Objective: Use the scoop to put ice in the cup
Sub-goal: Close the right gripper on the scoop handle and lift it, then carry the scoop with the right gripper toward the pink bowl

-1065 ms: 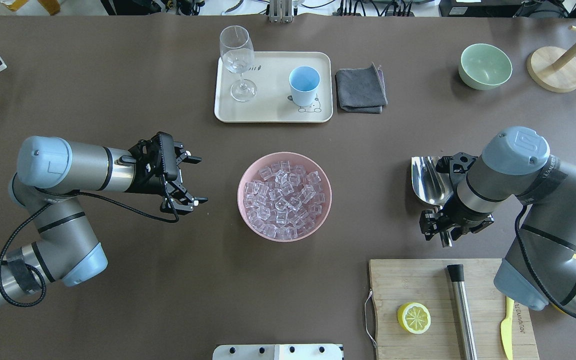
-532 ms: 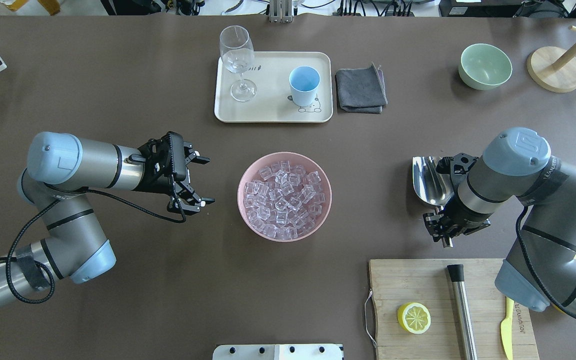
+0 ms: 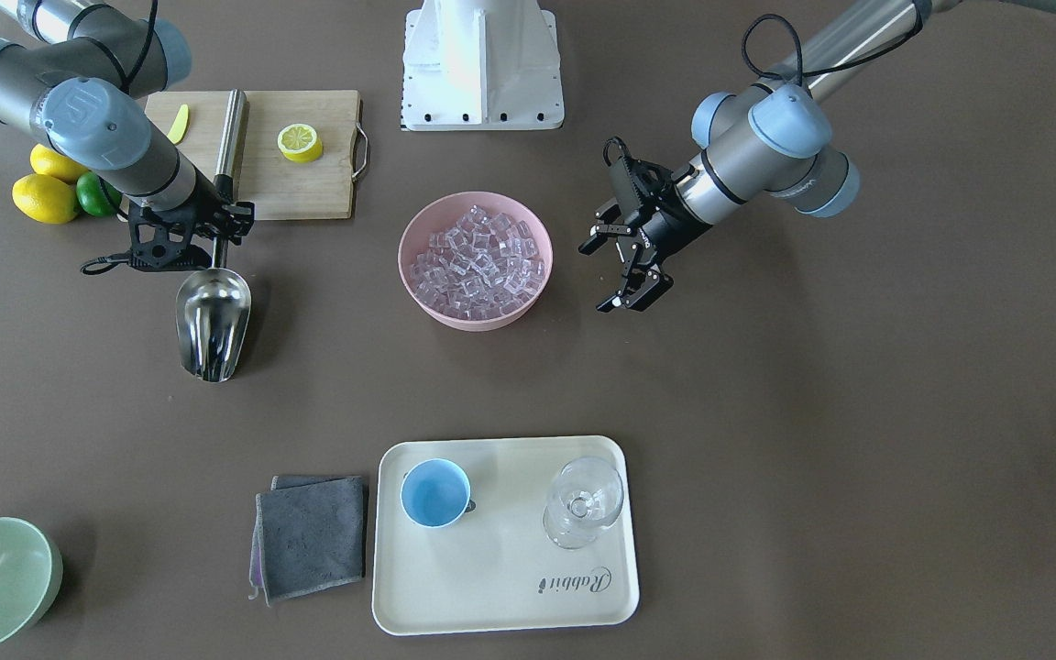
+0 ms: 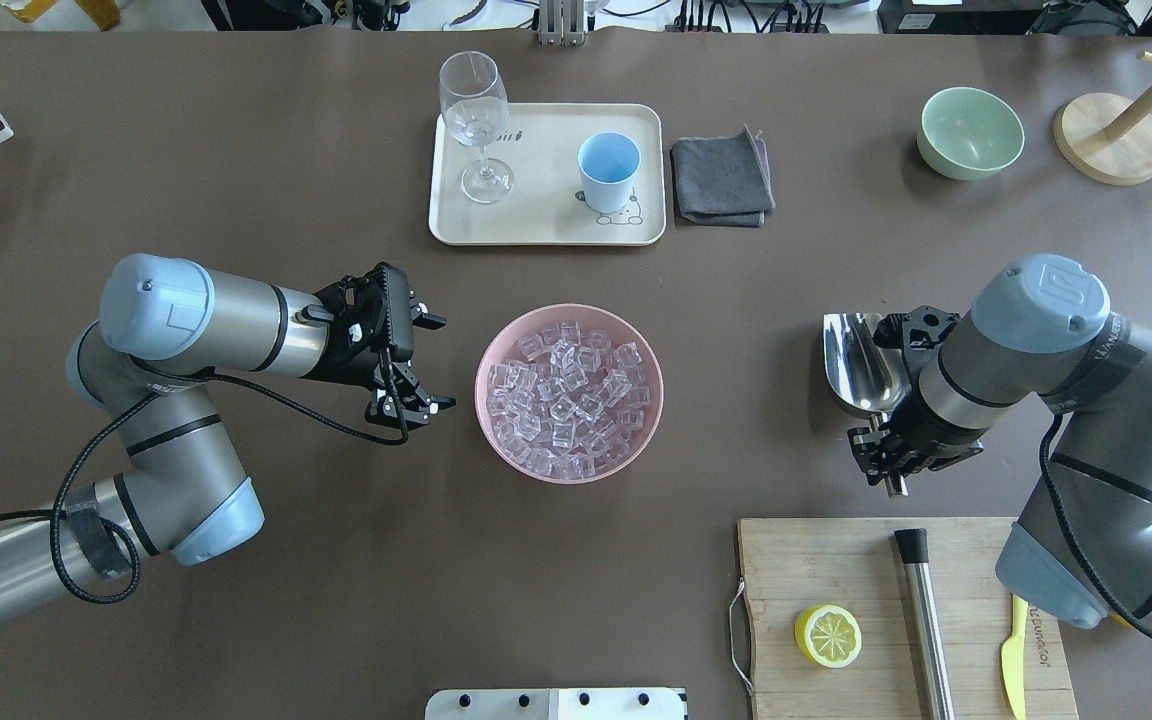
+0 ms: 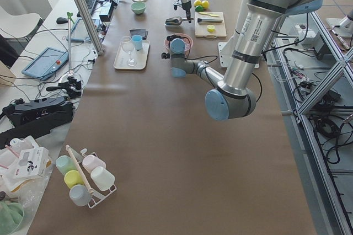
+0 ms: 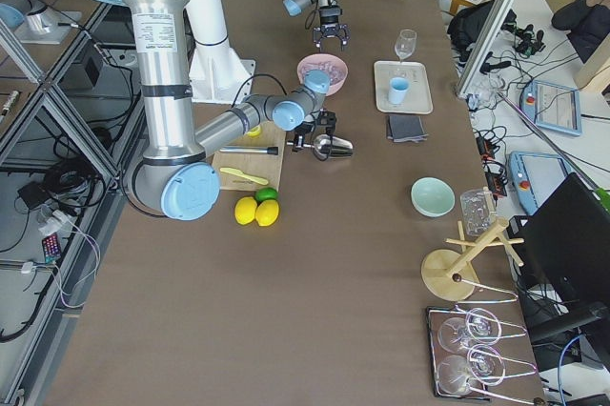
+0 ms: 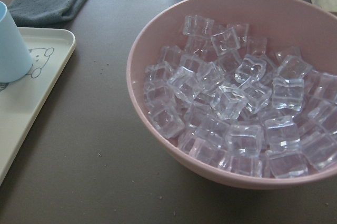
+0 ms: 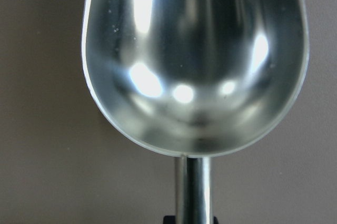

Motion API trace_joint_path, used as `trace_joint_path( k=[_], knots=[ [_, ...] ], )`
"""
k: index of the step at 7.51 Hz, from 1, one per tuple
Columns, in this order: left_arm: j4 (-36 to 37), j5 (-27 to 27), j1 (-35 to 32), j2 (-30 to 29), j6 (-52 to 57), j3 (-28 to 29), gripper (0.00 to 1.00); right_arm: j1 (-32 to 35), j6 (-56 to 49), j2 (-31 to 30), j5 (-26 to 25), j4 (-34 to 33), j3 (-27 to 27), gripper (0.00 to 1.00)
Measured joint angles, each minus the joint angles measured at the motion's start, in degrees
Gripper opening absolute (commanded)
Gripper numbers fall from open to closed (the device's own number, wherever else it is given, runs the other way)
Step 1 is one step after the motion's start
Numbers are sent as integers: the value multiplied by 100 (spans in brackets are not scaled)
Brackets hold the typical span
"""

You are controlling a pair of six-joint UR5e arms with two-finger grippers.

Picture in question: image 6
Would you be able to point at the whole lemon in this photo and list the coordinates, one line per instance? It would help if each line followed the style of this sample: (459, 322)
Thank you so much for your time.
(267, 212)
(245, 209)

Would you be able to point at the blue teach pendant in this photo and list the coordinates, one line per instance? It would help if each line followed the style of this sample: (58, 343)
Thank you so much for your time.
(552, 107)
(535, 176)

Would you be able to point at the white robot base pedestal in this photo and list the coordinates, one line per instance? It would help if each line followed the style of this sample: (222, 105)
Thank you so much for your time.
(217, 74)

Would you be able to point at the black bag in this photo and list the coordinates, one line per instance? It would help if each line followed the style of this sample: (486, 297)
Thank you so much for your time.
(466, 26)

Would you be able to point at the aluminium frame post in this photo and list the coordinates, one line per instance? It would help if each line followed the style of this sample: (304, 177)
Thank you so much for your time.
(483, 45)

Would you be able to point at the hanging wine glass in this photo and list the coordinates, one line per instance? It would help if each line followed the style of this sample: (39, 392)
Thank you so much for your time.
(476, 373)
(466, 329)

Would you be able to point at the black glass rack tray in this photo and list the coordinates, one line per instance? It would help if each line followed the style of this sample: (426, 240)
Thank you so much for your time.
(431, 353)

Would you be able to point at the hanging wine glass upper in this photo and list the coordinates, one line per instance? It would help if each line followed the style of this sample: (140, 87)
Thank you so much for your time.
(466, 329)

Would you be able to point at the wooden cutting board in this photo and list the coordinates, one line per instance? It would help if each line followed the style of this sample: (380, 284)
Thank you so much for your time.
(263, 165)

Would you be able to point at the half lemon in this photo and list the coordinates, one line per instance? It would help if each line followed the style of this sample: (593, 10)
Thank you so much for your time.
(255, 132)

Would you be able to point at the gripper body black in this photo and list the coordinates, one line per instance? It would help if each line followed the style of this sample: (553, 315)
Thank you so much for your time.
(326, 120)
(331, 17)

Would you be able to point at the whole lemon far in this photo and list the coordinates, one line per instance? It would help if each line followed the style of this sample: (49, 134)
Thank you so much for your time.
(267, 212)

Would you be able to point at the black monitor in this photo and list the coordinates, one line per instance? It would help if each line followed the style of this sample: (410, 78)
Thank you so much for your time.
(564, 282)

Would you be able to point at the hanging wine glass lower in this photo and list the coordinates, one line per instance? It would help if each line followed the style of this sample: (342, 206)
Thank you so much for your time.
(476, 373)

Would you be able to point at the mint green bowl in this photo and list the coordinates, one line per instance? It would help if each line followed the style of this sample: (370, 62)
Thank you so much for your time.
(432, 197)

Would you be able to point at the green lime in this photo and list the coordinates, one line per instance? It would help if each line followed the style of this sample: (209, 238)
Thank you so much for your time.
(264, 194)

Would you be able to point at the smartphone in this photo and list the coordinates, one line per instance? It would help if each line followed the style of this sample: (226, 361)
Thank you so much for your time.
(51, 248)

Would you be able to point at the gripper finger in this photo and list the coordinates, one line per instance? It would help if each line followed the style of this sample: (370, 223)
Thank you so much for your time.
(317, 44)
(344, 43)

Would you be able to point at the whole lemon near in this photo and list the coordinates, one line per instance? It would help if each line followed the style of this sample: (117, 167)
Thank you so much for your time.
(245, 209)

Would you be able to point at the clear wine glass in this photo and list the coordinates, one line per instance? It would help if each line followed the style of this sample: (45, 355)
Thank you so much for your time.
(405, 44)

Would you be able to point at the grey folded cloth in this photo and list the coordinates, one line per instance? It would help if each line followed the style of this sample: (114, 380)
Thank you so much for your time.
(402, 128)

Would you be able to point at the light blue cup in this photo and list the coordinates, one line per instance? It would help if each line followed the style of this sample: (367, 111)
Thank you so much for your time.
(398, 88)

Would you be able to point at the wooden cup tree stand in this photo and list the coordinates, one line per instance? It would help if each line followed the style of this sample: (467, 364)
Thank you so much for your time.
(451, 276)

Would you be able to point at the cream plastic tray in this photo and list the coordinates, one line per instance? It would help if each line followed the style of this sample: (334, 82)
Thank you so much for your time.
(418, 99)

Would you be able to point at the blue teach pendant far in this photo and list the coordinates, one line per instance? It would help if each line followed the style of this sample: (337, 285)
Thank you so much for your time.
(552, 107)

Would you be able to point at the yellow plastic knife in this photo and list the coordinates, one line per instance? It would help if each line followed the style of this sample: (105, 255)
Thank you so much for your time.
(238, 173)

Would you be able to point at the pink bowl with ice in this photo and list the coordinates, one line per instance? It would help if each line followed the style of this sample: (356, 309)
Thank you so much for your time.
(335, 68)

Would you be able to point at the blue teach pendant near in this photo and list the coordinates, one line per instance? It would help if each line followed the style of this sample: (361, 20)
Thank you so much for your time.
(535, 176)

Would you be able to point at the metal ice scoop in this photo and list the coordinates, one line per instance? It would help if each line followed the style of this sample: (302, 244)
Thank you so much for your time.
(327, 146)

